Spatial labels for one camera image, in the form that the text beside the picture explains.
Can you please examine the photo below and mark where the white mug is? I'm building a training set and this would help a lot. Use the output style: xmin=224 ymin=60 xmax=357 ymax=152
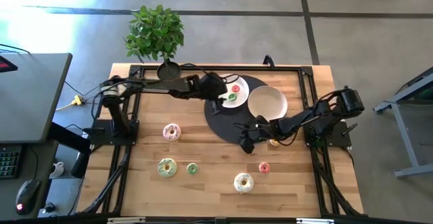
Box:
xmin=50 ymin=161 xmax=65 ymax=178

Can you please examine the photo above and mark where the black computer mouse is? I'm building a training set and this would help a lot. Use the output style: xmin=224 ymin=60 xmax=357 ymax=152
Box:
xmin=15 ymin=179 xmax=41 ymax=216

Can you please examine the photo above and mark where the large pink donut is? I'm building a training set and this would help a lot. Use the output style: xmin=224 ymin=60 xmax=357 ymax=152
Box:
xmin=162 ymin=122 xmax=182 ymax=142

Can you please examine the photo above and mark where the black aluminium table frame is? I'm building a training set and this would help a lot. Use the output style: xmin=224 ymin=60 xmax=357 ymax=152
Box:
xmin=81 ymin=64 xmax=365 ymax=218

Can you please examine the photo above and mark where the silver metal bracket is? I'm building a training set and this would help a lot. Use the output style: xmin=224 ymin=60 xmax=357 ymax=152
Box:
xmin=107 ymin=217 xmax=146 ymax=224
xmin=296 ymin=217 xmax=335 ymax=224

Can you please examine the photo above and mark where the black plant pot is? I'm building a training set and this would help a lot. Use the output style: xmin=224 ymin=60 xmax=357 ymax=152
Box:
xmin=156 ymin=60 xmax=182 ymax=81

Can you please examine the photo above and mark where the black floor cable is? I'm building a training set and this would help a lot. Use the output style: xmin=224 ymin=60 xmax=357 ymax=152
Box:
xmin=63 ymin=80 xmax=109 ymax=98

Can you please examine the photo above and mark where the large green donut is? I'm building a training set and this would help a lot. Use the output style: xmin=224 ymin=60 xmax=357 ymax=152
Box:
xmin=157 ymin=158 xmax=178 ymax=178

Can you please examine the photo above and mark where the black round placemat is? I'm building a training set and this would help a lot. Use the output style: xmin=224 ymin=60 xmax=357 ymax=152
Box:
xmin=204 ymin=74 xmax=271 ymax=145

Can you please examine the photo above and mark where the white plate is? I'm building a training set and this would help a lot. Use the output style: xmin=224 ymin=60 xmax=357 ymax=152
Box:
xmin=218 ymin=74 xmax=250 ymax=109

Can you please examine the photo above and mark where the black desk leg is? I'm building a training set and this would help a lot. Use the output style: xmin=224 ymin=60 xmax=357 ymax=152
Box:
xmin=49 ymin=121 xmax=93 ymax=179

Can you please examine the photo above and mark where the beige plate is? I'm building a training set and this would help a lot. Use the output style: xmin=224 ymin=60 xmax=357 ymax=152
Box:
xmin=247 ymin=85 xmax=289 ymax=122

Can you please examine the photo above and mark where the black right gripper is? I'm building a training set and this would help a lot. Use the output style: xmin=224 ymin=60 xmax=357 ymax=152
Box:
xmin=238 ymin=114 xmax=272 ymax=154

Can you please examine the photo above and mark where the black keyboard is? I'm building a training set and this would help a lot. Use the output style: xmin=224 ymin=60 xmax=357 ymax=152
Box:
xmin=0 ymin=144 xmax=23 ymax=180

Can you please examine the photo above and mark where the grey desk top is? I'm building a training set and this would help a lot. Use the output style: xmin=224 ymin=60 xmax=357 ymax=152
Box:
xmin=0 ymin=52 xmax=74 ymax=145

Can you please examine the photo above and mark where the large white donut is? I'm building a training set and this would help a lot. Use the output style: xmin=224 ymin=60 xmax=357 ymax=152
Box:
xmin=233 ymin=172 xmax=255 ymax=194

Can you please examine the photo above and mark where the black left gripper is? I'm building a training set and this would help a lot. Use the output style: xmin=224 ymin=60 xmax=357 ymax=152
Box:
xmin=199 ymin=71 xmax=229 ymax=116

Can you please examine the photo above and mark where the grey metal table frame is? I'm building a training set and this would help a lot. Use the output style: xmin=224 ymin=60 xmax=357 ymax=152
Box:
xmin=373 ymin=66 xmax=433 ymax=179

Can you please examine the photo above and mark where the green leafy potted plant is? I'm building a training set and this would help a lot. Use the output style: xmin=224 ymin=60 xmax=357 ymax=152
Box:
xmin=123 ymin=4 xmax=185 ymax=63

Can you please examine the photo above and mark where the red lit device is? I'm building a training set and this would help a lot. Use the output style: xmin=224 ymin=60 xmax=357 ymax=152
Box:
xmin=0 ymin=55 xmax=18 ymax=73

